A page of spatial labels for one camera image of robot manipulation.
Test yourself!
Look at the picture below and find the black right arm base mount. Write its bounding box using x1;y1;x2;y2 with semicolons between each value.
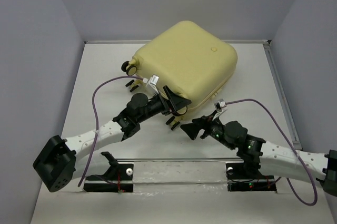
225;162;277;192

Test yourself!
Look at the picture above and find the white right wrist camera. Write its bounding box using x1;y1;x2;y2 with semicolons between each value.
213;99;227;120

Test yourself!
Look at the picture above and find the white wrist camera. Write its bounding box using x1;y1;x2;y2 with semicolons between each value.
213;99;227;120
143;74;160;95

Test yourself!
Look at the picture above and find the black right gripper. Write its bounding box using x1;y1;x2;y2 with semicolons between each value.
180;110;234;150

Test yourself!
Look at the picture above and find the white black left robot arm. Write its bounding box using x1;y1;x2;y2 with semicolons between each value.
33;86;191;192

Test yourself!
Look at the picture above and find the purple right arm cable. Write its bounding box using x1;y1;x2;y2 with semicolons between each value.
225;99;319;206

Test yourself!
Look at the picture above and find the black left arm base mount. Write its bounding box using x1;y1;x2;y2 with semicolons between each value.
83;151;134;193

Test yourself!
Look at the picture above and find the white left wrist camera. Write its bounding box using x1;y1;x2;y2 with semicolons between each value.
143;74;160;95

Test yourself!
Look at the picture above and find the yellow hard-shell suitcase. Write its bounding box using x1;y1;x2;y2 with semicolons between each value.
121;21;237;130

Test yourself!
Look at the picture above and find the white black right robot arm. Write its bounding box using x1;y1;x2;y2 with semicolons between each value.
181;116;336;196

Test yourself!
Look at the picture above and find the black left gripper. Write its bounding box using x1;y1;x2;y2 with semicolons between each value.
136;86;191;124

